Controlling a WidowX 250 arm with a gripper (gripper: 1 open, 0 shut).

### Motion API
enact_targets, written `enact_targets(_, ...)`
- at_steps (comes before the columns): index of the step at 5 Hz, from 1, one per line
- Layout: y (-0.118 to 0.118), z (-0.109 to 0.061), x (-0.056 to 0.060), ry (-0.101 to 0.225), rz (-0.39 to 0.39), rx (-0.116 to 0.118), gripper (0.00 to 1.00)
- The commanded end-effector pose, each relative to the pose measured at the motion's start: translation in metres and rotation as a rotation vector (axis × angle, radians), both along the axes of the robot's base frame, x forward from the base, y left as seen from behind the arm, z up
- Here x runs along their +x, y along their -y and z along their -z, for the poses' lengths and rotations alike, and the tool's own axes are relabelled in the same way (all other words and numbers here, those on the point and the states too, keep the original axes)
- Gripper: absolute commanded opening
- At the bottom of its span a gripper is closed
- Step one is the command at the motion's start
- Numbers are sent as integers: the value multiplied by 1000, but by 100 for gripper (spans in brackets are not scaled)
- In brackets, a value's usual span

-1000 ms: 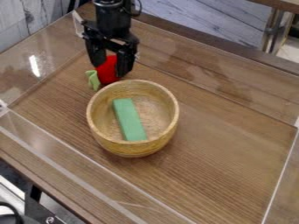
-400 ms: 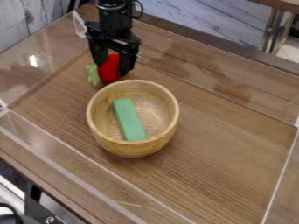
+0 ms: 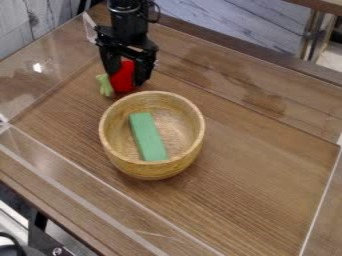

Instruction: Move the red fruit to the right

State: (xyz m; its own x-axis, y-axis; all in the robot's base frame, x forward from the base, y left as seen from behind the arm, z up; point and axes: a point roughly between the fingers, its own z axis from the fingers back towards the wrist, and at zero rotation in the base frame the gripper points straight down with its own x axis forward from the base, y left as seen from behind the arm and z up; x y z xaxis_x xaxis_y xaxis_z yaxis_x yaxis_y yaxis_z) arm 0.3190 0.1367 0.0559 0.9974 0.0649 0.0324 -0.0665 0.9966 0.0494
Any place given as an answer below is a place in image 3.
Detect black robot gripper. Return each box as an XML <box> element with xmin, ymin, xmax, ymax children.
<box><xmin>95</xmin><ymin>0</ymin><xmax>159</xmax><ymax>86</ymax></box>

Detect red plush strawberry green leaves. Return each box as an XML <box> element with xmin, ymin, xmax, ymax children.
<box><xmin>95</xmin><ymin>59</ymin><xmax>138</xmax><ymax>98</ymax></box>

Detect light wooden bowl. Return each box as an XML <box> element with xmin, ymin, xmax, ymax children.
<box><xmin>99</xmin><ymin>91</ymin><xmax>206</xmax><ymax>180</ymax></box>

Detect green rectangular block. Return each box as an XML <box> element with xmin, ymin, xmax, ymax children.
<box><xmin>128</xmin><ymin>112</ymin><xmax>169</xmax><ymax>161</ymax></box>

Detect black metal table leg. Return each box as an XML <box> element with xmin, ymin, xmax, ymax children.
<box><xmin>28</xmin><ymin>211</ymin><xmax>75</xmax><ymax>256</ymax></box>

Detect wooden chair frame background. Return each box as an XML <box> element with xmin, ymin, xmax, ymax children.
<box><xmin>285</xmin><ymin>0</ymin><xmax>342</xmax><ymax>62</ymax></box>

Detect black cable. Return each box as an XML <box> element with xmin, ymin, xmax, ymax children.
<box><xmin>0</xmin><ymin>231</ymin><xmax>27</xmax><ymax>256</ymax></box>

